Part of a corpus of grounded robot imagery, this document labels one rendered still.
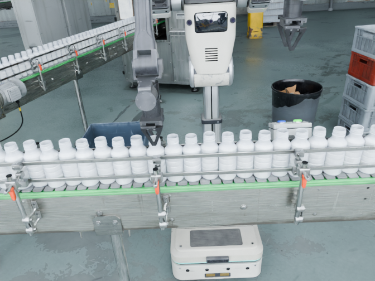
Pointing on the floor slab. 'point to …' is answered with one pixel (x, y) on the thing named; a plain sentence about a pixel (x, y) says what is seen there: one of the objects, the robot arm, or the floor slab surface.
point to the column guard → (255, 25)
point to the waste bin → (295, 100)
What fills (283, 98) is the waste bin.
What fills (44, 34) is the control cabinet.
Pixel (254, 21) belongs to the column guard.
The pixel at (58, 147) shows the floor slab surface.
